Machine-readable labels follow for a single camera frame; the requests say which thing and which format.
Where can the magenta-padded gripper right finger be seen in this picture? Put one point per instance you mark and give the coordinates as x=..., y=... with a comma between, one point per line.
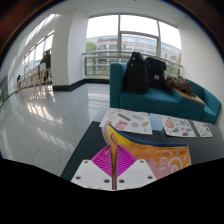
x=135, y=175

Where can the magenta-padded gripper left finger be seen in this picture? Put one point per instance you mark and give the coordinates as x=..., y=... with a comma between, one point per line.
x=96, y=176

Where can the yellow cartoon print towel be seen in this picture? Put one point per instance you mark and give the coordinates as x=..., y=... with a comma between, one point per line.
x=160, y=156

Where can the sticker sheet with red items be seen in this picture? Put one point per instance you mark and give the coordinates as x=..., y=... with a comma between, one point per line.
x=128, y=120

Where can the light blue paper sheet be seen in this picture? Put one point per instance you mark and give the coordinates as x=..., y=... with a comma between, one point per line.
x=156, y=122

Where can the sticker sheet with pink circle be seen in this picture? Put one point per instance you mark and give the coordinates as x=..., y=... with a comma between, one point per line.
x=178, y=127

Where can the teal sofa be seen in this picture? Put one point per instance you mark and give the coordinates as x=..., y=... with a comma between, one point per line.
x=150, y=101

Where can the sticker sheet with green items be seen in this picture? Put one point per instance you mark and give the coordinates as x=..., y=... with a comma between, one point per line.
x=202, y=129

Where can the wooden sofa side table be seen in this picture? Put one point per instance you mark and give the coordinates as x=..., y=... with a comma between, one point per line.
x=191, y=97

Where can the large black backpack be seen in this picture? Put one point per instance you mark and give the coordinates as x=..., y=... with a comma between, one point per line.
x=136, y=75

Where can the brown jacket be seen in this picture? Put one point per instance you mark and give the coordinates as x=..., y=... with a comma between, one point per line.
x=180, y=85

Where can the small black backpack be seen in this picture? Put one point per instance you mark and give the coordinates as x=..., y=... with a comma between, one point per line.
x=156, y=71

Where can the wooden balustrade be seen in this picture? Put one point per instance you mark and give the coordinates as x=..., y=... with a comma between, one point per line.
x=33, y=78

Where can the metal window railing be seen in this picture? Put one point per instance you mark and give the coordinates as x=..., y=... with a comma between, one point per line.
x=100, y=58

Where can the person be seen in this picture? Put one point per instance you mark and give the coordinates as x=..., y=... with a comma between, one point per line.
x=46, y=63

